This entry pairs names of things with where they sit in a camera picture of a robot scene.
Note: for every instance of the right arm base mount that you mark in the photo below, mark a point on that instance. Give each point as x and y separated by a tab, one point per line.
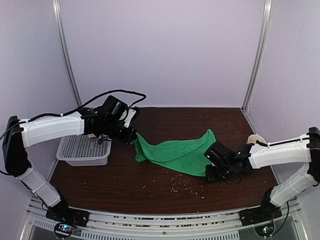
262	217

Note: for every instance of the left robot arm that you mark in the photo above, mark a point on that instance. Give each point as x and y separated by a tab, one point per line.
21	134

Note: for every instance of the left aluminium frame post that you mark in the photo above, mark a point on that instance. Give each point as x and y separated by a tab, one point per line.
56	4

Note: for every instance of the white coral pattern mug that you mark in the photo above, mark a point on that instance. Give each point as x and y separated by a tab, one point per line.
253	138

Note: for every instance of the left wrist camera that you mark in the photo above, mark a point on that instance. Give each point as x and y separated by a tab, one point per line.
117	111

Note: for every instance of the green microfiber towel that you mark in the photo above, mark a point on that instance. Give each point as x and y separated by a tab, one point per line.
184	156

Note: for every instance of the right aluminium frame post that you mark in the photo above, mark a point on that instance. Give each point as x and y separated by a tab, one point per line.
262	41

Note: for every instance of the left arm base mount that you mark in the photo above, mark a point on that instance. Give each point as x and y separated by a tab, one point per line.
68	218

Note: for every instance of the aluminium frame post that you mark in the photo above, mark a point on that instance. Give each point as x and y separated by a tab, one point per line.
56	4
262	41

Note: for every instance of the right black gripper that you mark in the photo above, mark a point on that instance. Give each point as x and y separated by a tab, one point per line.
210	176

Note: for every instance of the white perforated plastic basket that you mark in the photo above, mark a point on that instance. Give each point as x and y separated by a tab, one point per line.
84	150

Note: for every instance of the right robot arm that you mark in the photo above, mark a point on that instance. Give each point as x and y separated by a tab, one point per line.
305	149

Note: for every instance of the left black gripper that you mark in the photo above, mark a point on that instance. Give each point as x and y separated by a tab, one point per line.
127	138

